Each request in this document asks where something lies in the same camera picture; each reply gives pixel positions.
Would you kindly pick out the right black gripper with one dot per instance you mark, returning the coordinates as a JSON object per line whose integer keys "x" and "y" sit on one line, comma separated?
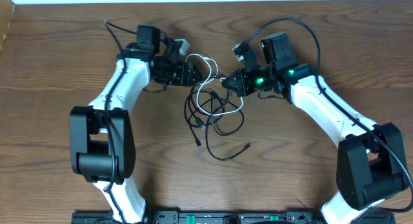
{"x": 242, "y": 88}

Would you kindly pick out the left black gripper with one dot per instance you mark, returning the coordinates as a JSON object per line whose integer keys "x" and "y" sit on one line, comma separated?
{"x": 181, "y": 66}

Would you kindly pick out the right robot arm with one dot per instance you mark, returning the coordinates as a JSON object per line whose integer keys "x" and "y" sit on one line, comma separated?
{"x": 371, "y": 162}

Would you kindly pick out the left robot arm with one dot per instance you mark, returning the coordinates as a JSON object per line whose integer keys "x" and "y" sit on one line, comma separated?
{"x": 101, "y": 138}

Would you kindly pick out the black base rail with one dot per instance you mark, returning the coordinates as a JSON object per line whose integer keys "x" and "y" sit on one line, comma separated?
{"x": 175, "y": 217}

